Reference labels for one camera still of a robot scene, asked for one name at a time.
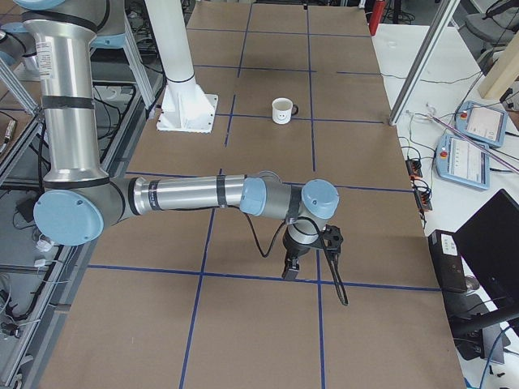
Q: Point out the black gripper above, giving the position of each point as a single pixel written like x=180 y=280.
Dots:
x=293 y=248

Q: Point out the white smiley mug black handle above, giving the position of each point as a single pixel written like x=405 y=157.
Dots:
x=283 y=109

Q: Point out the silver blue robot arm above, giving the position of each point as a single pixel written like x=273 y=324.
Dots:
x=81 y=200

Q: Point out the orange black connector lower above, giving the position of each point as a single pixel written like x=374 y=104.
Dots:
x=423 y=199

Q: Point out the orange black connector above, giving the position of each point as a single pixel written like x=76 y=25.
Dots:
x=414 y=168
x=423 y=199

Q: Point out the black box device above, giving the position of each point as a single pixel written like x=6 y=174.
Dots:
x=447 y=262

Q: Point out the orange black connector upper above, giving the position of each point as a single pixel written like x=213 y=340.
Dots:
x=414 y=168

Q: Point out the lower teach pendant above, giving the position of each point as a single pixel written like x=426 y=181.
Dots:
x=459 y=161

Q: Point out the teach pendant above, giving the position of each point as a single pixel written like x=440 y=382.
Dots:
x=483 y=123
x=459 y=161

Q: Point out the black monitor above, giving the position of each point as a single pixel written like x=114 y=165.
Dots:
x=488 y=242

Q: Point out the upper teach pendant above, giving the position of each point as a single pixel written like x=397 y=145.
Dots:
x=483 y=123

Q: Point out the red fire extinguisher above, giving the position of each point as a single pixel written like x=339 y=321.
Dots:
x=376 y=16

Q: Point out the wooden beam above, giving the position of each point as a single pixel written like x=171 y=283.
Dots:
x=502 y=74

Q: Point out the grey office chair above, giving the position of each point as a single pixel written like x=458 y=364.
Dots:
x=497 y=25

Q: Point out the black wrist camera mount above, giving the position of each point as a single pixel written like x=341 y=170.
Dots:
x=332 y=239

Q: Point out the white pedestal column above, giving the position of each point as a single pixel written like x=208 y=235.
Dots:
x=185 y=106

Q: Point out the aluminium frame post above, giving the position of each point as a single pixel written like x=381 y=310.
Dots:
x=434 y=33

